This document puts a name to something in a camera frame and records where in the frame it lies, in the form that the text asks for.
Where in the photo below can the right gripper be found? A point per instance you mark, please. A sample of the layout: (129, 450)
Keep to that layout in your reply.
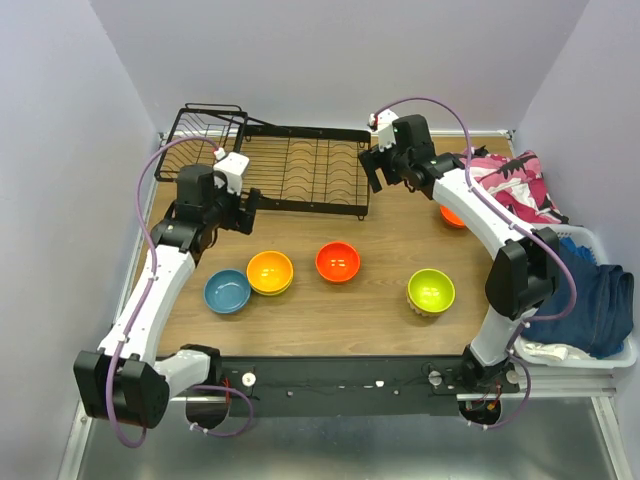
(377, 159)

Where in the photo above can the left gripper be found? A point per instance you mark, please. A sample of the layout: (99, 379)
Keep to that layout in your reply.
(242, 220)

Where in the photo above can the black wire dish rack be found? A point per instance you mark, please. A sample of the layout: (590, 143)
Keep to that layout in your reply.
(296, 168)

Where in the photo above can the orange-yellow bowl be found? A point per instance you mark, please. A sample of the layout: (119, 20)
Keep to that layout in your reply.
(270, 270)

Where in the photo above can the blue bowl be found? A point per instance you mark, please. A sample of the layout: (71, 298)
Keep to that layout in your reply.
(227, 291)

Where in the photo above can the red-orange bowl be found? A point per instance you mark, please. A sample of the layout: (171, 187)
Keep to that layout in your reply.
(337, 262)
(450, 218)

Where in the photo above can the yellow-green bowl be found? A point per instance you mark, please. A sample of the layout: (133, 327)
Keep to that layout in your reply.
(272, 293)

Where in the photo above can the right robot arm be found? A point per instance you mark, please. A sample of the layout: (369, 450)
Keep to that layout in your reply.
(524, 272)

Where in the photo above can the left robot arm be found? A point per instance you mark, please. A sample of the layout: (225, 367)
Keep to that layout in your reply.
(123, 381)

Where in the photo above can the lime green bowl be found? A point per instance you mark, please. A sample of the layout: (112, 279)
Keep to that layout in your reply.
(431, 282)

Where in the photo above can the pink camouflage garment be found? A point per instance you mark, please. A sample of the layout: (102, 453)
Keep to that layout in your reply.
(517, 184)

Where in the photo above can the cream ribbed bowl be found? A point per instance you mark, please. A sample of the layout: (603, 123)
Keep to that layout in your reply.
(429, 306)

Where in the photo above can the white laundry basket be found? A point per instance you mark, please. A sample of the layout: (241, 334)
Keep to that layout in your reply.
(629, 354)

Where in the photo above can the white cloth in basket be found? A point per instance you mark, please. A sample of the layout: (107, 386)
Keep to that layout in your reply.
(553, 352)

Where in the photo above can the blue denim jeans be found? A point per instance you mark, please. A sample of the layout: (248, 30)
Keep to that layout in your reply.
(603, 315)

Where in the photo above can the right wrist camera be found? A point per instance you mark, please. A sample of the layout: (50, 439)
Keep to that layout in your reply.
(381, 125)

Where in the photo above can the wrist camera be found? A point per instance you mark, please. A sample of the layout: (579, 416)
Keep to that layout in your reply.
(381, 125)
(229, 171)

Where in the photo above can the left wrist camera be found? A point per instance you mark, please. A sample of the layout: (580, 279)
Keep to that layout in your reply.
(229, 171)

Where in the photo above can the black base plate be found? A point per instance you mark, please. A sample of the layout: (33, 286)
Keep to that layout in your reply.
(316, 386)

